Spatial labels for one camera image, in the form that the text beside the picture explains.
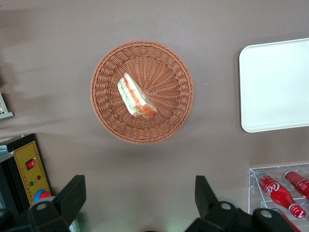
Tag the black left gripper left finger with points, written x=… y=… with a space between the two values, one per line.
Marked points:
x=70 y=195

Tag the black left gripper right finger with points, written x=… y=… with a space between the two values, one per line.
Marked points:
x=205 y=195

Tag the triangular sandwich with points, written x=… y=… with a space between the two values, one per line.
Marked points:
x=135 y=96

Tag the round brown wicker basket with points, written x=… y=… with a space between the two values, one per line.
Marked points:
x=166 y=79

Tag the white rectangular tray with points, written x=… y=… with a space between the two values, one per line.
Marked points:
x=275 y=87

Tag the red emergency stop button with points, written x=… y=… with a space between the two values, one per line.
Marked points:
x=42 y=194

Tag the clear acrylic bottle rack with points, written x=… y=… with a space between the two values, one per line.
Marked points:
x=253 y=183

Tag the black yellow-panel control box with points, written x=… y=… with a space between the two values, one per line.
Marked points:
x=26 y=154

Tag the red Coca-Cola bottle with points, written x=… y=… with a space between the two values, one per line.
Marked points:
x=277 y=193
x=299 y=183

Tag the grey frame object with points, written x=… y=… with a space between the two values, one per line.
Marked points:
x=4 y=108

